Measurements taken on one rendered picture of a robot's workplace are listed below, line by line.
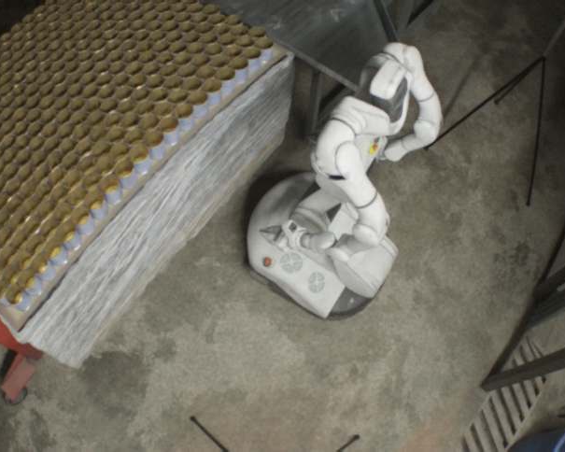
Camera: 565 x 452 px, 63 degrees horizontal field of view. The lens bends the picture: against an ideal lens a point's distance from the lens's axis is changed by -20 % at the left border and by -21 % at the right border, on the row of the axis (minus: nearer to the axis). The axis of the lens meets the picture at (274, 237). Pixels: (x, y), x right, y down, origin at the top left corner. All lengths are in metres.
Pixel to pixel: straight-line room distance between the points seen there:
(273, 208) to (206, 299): 0.57
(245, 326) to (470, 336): 1.20
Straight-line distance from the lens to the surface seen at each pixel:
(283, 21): 2.23
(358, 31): 2.24
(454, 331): 2.90
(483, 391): 2.92
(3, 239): 1.83
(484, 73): 3.86
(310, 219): 2.19
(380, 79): 1.41
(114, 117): 1.88
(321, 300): 2.51
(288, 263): 2.43
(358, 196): 1.48
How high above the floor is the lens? 2.67
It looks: 69 degrees down
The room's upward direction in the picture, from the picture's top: 4 degrees clockwise
